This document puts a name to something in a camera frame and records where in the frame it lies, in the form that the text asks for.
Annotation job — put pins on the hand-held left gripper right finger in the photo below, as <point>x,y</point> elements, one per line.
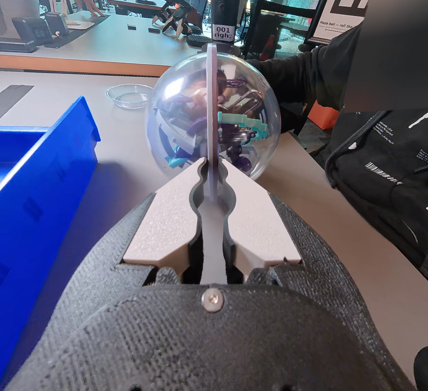
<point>260,230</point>

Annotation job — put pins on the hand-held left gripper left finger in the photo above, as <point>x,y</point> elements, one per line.
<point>163,230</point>

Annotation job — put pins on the clear plastic maze ball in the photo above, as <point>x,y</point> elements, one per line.
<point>180,106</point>

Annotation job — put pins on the black oval wrist rest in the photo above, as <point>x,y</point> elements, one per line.
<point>197,41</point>

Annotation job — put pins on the black and tan gripper tool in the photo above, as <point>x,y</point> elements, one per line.
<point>174,9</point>

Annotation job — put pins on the black mesh office chair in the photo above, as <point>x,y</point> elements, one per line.
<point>284,6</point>

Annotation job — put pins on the orange traffic cone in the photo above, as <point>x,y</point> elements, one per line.
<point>270,49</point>

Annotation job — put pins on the framed black-white marker sign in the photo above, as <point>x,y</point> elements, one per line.
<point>341,2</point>

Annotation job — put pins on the orange-edged grey desk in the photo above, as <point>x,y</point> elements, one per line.
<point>117,46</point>

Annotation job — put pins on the blue plastic bin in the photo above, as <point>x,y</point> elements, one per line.
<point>33,213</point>

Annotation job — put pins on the orange plastic bin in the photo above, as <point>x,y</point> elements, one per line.
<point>324,115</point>

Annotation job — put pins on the black desk mat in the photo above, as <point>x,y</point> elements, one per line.
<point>90,27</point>

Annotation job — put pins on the small black speaker box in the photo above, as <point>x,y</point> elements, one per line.
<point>56,24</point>

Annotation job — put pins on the black power station box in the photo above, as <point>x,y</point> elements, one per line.
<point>31,31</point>

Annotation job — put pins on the long black bar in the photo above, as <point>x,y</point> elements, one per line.
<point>16,45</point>

